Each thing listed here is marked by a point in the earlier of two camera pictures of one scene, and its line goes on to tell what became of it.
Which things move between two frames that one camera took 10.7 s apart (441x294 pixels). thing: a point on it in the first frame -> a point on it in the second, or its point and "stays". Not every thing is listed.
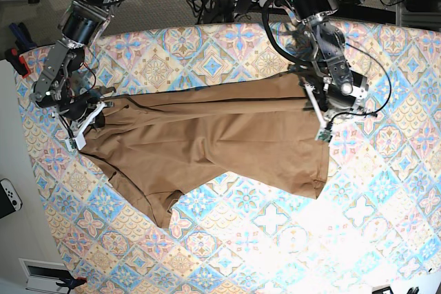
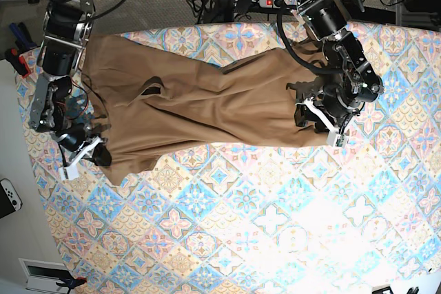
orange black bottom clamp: [71, 283] stays
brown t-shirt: [152, 149] -> [141, 99]
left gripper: [76, 122] -> [76, 144]
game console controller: [10, 200] stays
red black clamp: [13, 56] stays
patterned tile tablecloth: [375, 228] stays
